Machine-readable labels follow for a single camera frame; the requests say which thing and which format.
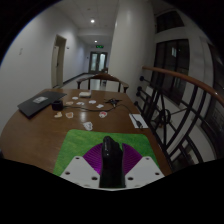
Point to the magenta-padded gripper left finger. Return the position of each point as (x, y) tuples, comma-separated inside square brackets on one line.
[(78, 171)]

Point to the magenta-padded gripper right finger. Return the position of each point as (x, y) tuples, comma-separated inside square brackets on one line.
[(145, 171)]

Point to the black vertical computer mouse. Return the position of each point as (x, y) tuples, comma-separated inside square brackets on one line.
[(111, 163)]

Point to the green mouse pad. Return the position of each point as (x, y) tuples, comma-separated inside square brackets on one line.
[(76, 143)]

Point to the white outlined sticker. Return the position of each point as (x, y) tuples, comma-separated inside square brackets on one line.
[(88, 126)]

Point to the small beige sticker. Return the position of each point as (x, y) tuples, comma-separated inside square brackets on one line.
[(69, 115), (58, 115)]

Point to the white and red sticker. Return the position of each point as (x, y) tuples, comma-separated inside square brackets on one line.
[(103, 114)]

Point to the small black box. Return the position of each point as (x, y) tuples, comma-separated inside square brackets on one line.
[(57, 105)]

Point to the small white box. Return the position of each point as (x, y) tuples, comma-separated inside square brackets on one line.
[(84, 94)]

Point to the black closed laptop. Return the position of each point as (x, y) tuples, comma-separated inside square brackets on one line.
[(36, 105)]

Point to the brown wooden chair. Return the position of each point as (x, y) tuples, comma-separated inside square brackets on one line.
[(103, 76), (104, 70)]

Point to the black railing with wooden handrail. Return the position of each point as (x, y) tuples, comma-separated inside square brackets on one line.
[(186, 78)]

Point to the glass double door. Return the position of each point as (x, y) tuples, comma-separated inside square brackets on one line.
[(97, 62)]

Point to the dark framed window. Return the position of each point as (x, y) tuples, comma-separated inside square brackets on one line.
[(170, 63)]

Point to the beige side door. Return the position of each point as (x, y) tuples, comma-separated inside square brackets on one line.
[(59, 61)]

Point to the green exit sign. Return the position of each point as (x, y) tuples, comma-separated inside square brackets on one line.
[(99, 46)]

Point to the round ceiling light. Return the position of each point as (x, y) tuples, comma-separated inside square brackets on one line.
[(92, 20)]

